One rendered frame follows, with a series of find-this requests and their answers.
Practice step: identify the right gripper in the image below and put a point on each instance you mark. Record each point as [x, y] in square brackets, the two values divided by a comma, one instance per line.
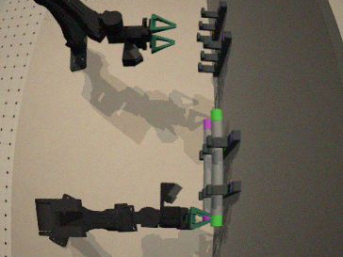
[188, 222]

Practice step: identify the beige wall panel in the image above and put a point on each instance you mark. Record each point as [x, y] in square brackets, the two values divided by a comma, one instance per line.
[281, 85]

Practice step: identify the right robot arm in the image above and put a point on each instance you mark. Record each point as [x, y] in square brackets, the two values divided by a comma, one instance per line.
[118, 219]

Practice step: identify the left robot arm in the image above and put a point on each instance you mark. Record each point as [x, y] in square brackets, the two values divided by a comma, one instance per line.
[84, 22]

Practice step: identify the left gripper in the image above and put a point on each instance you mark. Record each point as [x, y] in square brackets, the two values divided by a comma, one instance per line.
[145, 34]

